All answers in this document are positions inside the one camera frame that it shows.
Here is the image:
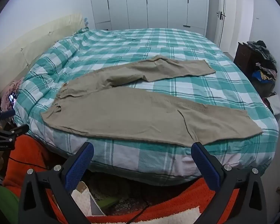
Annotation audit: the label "pink cloth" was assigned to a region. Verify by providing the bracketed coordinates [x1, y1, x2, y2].
[0, 78, 24, 112]

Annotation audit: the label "paper bag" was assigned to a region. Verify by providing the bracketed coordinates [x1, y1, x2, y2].
[71, 181, 107, 216]

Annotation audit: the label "dark wooden dresser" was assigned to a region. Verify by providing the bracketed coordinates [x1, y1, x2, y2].
[233, 41, 259, 75]

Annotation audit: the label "white bag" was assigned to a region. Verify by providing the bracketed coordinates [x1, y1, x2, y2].
[265, 92, 280, 116]

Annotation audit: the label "black cable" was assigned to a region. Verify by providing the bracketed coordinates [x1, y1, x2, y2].
[7, 156, 52, 169]

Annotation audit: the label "green cloth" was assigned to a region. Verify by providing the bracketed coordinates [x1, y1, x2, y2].
[0, 184, 20, 224]

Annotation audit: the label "orange fluffy cloth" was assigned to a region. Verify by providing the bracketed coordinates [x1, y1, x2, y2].
[3, 134, 239, 224]

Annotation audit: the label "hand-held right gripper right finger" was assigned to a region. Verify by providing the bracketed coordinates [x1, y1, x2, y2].
[191, 142, 267, 224]

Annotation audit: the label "white wardrobe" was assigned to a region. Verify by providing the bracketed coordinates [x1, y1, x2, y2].
[89, 0, 209, 36]

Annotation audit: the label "beige pants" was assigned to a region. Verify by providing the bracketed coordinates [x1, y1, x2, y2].
[40, 55, 264, 148]

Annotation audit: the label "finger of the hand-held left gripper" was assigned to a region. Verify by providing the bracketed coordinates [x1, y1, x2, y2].
[0, 124, 29, 143]
[0, 109, 16, 128]

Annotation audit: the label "bed with green checked duvet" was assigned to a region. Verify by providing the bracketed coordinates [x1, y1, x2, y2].
[13, 27, 279, 186]

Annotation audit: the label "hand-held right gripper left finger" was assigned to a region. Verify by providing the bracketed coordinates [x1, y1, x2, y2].
[18, 142, 94, 224]

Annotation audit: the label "white door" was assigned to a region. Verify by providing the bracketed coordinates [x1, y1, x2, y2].
[218, 0, 255, 53]

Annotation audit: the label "pile of clothes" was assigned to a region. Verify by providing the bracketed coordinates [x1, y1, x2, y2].
[246, 40, 278, 98]

